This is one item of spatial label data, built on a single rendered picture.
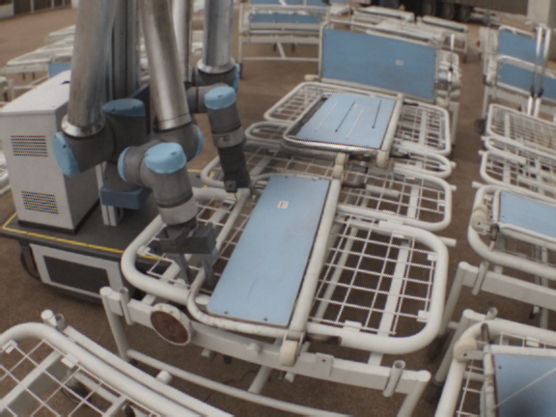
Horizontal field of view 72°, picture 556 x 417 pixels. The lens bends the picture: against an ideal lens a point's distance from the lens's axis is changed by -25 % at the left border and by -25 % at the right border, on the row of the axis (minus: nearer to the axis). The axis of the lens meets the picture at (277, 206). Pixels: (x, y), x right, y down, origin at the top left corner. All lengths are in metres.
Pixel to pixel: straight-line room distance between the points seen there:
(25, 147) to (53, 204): 0.26
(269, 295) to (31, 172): 1.07
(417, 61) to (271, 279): 1.87
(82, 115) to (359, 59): 1.88
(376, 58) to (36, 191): 2.00
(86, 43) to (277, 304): 0.81
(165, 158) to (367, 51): 1.94
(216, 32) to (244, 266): 0.89
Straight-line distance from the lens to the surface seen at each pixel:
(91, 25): 1.19
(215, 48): 1.79
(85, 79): 1.26
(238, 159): 1.43
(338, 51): 2.83
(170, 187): 1.05
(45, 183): 1.78
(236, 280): 1.19
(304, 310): 1.10
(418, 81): 2.80
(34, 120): 1.70
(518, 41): 5.94
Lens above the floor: 1.28
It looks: 31 degrees down
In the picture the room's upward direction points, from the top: 2 degrees clockwise
